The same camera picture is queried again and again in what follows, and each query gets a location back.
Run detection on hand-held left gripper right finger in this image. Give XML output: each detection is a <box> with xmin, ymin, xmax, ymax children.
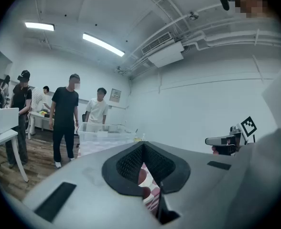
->
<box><xmin>143</xmin><ymin>141</ymin><xmax>240</xmax><ymax>229</ymax></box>

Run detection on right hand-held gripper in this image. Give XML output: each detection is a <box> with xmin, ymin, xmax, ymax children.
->
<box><xmin>205</xmin><ymin>115</ymin><xmax>258</xmax><ymax>156</ymax></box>

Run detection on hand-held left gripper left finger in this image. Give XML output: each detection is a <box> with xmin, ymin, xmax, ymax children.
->
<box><xmin>22</xmin><ymin>141</ymin><xmax>160</xmax><ymax>229</ymax></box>

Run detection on clear plastic storage bin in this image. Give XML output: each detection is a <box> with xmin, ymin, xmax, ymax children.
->
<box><xmin>77</xmin><ymin>122</ymin><xmax>137</xmax><ymax>156</ymax></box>

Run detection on white open box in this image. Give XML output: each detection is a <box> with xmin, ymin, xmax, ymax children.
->
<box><xmin>0</xmin><ymin>103</ymin><xmax>20</xmax><ymax>141</ymax></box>

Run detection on red white checkered tablecloth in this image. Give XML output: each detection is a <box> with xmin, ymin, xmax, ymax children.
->
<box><xmin>137</xmin><ymin>162</ymin><xmax>161</xmax><ymax>216</ymax></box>

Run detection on white work table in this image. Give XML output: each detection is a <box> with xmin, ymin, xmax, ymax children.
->
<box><xmin>27</xmin><ymin>110</ymin><xmax>55</xmax><ymax>140</ymax></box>

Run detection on white ceiling pipes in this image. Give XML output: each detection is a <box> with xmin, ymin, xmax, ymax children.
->
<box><xmin>125</xmin><ymin>2</ymin><xmax>281</xmax><ymax>75</ymax></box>

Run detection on white slanted-leg desk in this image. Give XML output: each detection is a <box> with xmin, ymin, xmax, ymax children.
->
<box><xmin>0</xmin><ymin>128</ymin><xmax>29</xmax><ymax>183</ymax></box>

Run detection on white ceiling air conditioner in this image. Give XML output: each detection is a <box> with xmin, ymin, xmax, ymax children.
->
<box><xmin>141</xmin><ymin>31</ymin><xmax>184</xmax><ymax>68</ymax></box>

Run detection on person's head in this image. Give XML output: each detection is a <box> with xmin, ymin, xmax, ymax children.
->
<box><xmin>231</xmin><ymin>0</ymin><xmax>275</xmax><ymax>19</ymax></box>

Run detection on ceiling light bar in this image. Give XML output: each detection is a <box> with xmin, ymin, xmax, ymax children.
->
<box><xmin>24</xmin><ymin>21</ymin><xmax>55</xmax><ymax>31</ymax></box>
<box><xmin>82</xmin><ymin>32</ymin><xmax>126</xmax><ymax>57</ymax></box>

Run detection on grey wall electrical panel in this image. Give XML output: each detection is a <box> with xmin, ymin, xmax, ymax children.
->
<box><xmin>109</xmin><ymin>88</ymin><xmax>122</xmax><ymax>104</ymax></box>

